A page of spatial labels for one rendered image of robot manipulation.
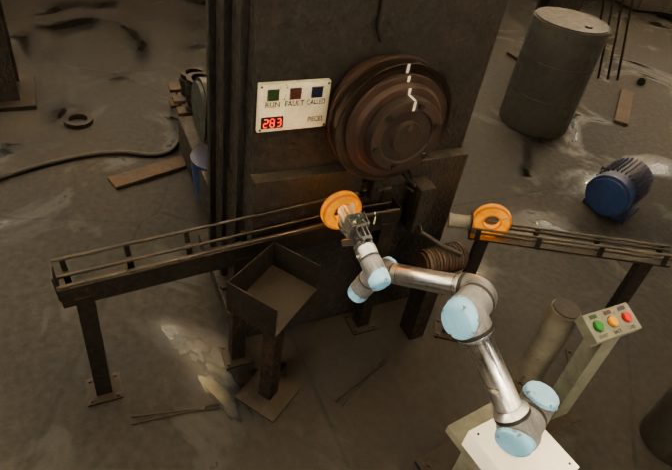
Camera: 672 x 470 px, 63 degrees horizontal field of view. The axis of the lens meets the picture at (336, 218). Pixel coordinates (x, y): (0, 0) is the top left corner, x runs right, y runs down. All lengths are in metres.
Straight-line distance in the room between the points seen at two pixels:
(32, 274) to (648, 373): 3.03
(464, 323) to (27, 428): 1.67
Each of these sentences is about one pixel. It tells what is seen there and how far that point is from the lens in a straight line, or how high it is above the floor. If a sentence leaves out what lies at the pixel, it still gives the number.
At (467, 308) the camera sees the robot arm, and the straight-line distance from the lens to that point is 1.66.
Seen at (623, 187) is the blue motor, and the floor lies 0.30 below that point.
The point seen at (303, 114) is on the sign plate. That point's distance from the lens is 1.98.
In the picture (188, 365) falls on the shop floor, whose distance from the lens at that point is 2.55.
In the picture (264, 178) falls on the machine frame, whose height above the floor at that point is 0.87.
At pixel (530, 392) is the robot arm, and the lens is 1.95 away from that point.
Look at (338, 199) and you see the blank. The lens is 1.97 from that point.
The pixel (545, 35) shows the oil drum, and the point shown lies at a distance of 4.59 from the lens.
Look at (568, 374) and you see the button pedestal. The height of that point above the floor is 0.28.
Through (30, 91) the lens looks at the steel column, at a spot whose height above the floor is 0.03.
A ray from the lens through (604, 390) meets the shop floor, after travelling 2.98.
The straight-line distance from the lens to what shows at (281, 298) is 1.98.
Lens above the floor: 2.04
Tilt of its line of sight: 38 degrees down
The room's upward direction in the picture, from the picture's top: 10 degrees clockwise
